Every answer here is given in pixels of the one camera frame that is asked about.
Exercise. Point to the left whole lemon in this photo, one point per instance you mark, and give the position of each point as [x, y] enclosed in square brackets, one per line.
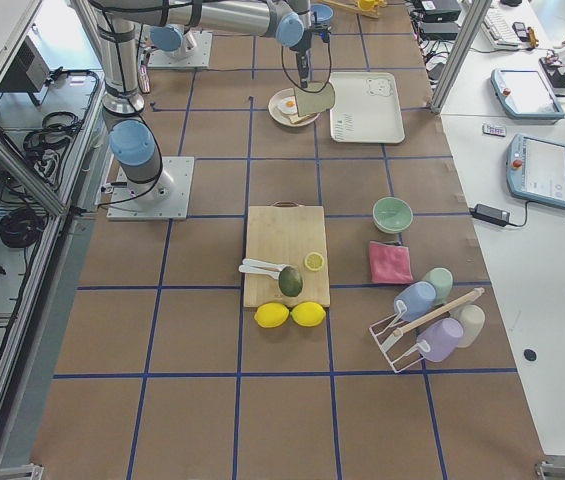
[271, 315]

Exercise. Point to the cream cup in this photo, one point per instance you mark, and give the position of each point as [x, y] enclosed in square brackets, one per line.
[472, 318]

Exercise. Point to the green bowl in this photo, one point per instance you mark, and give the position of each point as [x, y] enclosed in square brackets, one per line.
[392, 215]

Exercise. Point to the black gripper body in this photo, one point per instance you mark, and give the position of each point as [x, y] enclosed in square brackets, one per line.
[302, 60]

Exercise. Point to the teach pendant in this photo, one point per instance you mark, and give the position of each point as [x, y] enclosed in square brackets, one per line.
[525, 95]
[535, 170]

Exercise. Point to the right whole lemon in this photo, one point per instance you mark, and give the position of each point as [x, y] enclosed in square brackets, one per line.
[308, 314]

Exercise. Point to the lemon half slice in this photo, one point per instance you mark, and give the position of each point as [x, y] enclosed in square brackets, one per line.
[314, 261]

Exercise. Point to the whole lemon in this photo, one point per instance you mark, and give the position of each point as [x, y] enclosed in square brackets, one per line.
[308, 314]
[271, 315]

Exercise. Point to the avocado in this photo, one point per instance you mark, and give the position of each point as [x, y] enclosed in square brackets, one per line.
[290, 282]

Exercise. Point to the white wire cup rack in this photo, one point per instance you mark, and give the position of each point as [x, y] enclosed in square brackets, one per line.
[396, 340]

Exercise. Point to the black power adapter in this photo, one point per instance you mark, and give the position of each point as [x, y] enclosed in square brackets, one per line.
[492, 215]

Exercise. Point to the green cup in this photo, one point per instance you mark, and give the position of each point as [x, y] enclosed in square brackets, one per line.
[442, 281]

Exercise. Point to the fried egg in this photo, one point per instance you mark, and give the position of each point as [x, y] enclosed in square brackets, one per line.
[287, 106]

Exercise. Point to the purple cup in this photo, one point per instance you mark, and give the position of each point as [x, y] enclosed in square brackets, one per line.
[439, 340]

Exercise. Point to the bread slice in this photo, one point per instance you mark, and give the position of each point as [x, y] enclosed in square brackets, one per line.
[297, 121]
[315, 98]

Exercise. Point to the wooden cutting board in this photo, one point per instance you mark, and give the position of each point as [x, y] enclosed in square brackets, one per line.
[286, 235]

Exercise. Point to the blue cup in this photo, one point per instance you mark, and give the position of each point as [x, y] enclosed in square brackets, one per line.
[414, 301]

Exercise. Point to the far teach pendant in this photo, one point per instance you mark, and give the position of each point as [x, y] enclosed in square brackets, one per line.
[525, 95]

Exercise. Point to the pink cloth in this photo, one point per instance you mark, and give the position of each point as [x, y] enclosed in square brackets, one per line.
[389, 264]

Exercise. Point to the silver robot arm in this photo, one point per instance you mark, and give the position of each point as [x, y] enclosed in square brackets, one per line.
[131, 140]

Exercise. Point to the bread slice on plate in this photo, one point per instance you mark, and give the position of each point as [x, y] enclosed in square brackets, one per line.
[297, 121]

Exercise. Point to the white plastic fork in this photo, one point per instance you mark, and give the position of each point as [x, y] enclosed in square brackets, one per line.
[264, 265]

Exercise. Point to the cream round plate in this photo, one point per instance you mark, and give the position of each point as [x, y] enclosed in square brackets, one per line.
[274, 113]

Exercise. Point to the blue bowl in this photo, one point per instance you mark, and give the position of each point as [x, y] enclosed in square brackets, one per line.
[321, 14]

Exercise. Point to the near teach pendant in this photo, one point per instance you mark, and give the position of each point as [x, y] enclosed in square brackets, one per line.
[535, 170]

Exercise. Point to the cream bear tray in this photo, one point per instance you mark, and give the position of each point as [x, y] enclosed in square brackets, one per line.
[367, 108]

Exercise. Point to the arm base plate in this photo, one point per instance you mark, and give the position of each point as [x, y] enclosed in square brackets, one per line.
[168, 199]
[194, 53]

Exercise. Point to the white plastic spoon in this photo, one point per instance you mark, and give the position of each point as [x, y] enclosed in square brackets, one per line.
[247, 269]

